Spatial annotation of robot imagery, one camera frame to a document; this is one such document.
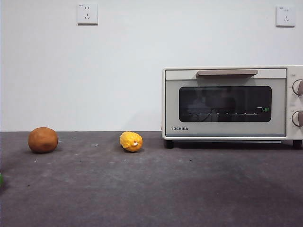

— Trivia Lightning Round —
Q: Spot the beige oven knob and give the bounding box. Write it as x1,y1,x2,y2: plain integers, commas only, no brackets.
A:
292,79,303,96
291,110,303,127

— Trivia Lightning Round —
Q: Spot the white wall socket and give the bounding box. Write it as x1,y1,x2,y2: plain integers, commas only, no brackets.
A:
77,3,98,26
276,6,296,27

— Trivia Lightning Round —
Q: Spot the cream toaster oven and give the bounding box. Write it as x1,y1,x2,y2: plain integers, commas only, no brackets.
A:
161,65,303,149

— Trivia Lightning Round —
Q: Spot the yellow corn cob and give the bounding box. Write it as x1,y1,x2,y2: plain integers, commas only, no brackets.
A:
119,131,143,153

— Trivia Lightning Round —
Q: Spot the oven door with beige handle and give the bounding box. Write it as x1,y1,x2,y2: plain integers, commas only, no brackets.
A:
165,68,287,138

